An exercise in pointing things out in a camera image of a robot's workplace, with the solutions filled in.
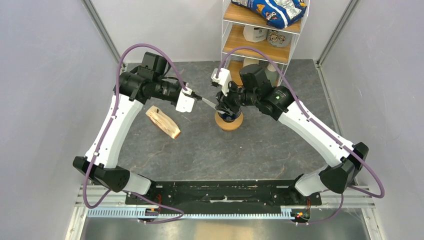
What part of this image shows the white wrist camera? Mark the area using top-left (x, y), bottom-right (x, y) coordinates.
top-left (211, 68), bottom-right (232, 96)
top-left (175, 87), bottom-right (197, 113)

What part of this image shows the blue cone coffee filter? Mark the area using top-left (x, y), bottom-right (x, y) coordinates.
top-left (218, 111), bottom-right (242, 123)

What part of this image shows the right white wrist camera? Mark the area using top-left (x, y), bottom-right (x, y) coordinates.
top-left (211, 68), bottom-right (232, 96)

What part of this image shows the white wire shelf rack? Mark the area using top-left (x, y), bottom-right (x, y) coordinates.
top-left (220, 0), bottom-right (309, 85)

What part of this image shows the aluminium rail frame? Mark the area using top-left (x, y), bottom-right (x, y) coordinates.
top-left (65, 190), bottom-right (387, 240)

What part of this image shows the white printed container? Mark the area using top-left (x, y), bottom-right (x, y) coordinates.
top-left (243, 25), bottom-right (268, 43)

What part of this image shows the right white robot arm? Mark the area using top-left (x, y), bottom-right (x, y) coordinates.
top-left (211, 64), bottom-right (369, 205)

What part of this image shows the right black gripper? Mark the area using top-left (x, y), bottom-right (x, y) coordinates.
top-left (215, 79), bottom-right (259, 116)

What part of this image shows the grey cartoon printed container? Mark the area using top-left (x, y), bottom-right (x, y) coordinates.
top-left (266, 29), bottom-right (292, 48)

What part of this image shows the green pump bottle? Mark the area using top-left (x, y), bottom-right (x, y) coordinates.
top-left (265, 63), bottom-right (279, 87)

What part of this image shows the cream pump bottle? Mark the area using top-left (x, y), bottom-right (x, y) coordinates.
top-left (243, 58), bottom-right (259, 67)

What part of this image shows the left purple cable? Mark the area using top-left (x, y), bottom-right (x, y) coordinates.
top-left (82, 43), bottom-right (191, 225)

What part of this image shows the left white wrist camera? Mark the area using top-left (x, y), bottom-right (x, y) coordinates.
top-left (175, 87), bottom-right (197, 113)

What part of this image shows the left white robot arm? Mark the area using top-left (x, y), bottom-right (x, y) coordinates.
top-left (72, 52), bottom-right (200, 205)

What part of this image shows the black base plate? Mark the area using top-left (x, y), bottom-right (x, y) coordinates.
top-left (145, 179), bottom-right (322, 215)

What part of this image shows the wooden dripper ring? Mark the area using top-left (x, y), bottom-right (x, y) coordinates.
top-left (214, 111), bottom-right (244, 132)

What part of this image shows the blue chips bag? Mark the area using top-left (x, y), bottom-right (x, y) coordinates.
top-left (231, 0), bottom-right (308, 29)

